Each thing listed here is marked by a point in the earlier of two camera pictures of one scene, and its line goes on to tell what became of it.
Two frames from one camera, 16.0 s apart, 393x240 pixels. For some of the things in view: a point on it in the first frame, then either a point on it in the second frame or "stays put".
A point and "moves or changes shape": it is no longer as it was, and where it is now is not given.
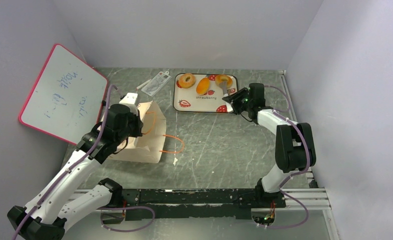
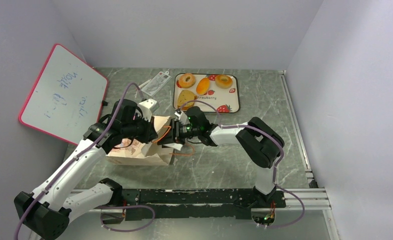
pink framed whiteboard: x=67 y=98 stays put
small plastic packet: x=156 y=83 stays put
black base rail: x=141 y=204 stays put
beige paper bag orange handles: x=150 y=147 moves or changes shape
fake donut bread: x=218 y=79 stays put
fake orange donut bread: x=183 y=83 stays put
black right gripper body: x=234 y=100 → x=174 y=131
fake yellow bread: x=203 y=86 stays put
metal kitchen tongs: x=223 y=85 → x=176 y=146
